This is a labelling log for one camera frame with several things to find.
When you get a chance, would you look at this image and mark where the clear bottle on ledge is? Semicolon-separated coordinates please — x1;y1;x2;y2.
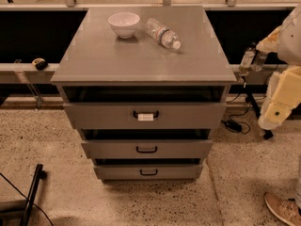
239;42;256;74
251;51;268;72

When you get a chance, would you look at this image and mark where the grey drawer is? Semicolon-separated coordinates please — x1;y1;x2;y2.
64;103;226;129
82;139;213;159
94;165;203;181

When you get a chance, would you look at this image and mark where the clear plastic water bottle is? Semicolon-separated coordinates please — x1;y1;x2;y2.
145;18;182;50

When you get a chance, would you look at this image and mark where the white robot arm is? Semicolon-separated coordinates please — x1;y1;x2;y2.
256;4;301;130

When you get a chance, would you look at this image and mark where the black stand leg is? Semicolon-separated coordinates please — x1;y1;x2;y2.
244;86;274;140

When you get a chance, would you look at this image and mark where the black frame at lower left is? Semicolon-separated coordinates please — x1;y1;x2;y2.
0;163;48;226

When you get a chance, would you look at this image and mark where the yellow black tape measure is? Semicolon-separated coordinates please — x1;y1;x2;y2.
32;57;48;71

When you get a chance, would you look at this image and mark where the black power adapter with cable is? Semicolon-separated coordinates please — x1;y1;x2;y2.
221;105;251;135

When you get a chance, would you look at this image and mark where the grey bottom drawer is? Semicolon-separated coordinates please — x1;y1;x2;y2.
94;165;203;181

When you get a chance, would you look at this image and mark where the grey middle drawer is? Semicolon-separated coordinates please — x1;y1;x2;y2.
82;139;213;159

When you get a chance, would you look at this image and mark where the white ceramic bowl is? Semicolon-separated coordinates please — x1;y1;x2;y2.
108;12;140;39

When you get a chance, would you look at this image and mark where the tan shoe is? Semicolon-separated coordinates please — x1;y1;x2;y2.
264;192;301;226

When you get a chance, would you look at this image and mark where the grey top drawer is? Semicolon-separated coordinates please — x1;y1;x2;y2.
64;103;226;129

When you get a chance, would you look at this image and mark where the grey drawer cabinet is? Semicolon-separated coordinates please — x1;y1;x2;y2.
52;6;236;181

